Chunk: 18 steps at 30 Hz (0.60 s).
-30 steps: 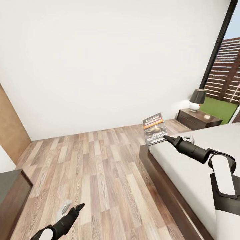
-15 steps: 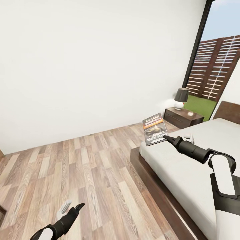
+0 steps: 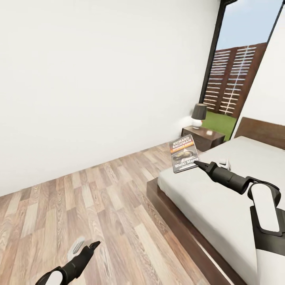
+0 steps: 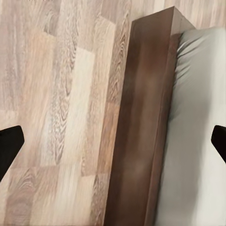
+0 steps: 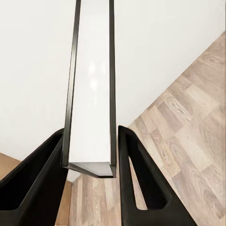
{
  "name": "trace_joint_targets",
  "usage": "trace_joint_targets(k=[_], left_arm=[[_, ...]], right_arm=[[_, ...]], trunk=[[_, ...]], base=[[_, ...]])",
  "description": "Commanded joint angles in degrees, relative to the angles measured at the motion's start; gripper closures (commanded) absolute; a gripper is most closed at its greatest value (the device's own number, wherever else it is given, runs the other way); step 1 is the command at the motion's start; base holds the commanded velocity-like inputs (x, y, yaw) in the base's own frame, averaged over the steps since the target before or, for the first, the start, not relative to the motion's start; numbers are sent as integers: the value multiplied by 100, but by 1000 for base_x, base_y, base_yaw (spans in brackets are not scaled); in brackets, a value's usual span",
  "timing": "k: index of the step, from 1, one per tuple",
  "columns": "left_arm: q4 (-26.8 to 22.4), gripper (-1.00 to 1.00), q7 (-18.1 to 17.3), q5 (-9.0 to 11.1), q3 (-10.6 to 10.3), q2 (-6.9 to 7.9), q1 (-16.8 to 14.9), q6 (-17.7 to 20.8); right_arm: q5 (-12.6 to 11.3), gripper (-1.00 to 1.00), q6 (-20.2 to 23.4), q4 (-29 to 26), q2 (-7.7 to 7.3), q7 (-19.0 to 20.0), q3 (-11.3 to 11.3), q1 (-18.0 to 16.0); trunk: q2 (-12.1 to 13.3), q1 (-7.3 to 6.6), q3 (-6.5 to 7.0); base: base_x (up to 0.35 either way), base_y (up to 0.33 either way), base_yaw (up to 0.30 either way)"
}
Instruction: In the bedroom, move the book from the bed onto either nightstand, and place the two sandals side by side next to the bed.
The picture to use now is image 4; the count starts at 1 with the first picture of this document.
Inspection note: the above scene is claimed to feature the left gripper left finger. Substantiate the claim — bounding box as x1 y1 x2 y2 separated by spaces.
0 125 24 182

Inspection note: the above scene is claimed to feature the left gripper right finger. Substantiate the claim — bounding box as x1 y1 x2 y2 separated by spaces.
211 125 226 163

